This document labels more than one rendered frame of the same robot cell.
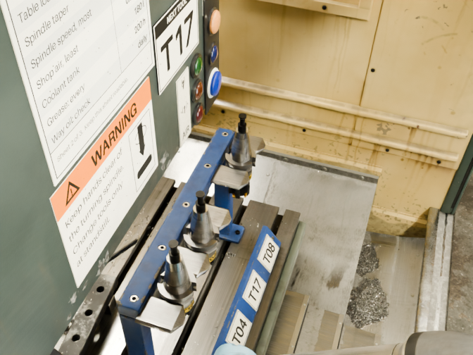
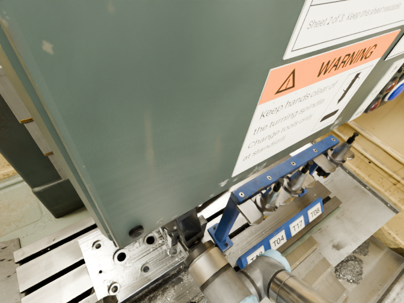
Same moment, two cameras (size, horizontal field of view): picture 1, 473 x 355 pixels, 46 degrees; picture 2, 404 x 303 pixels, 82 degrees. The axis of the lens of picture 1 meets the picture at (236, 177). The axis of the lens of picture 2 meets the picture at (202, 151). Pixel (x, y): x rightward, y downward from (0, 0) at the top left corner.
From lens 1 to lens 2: 27 cm
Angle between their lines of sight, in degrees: 22
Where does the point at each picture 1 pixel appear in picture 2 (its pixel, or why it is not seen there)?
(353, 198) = (376, 213)
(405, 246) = (389, 255)
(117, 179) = (313, 109)
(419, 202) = not seen: outside the picture
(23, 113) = not seen: outside the picture
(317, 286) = (326, 242)
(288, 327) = (300, 252)
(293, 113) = (370, 149)
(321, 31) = not seen: outside the picture
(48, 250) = (234, 128)
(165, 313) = (252, 212)
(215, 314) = (270, 223)
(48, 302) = (205, 175)
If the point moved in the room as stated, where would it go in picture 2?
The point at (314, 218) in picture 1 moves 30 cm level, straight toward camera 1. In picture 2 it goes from (345, 208) to (312, 246)
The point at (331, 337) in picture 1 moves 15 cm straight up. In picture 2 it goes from (320, 273) to (339, 263)
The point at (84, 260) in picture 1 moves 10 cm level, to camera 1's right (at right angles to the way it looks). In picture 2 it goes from (249, 158) to (368, 234)
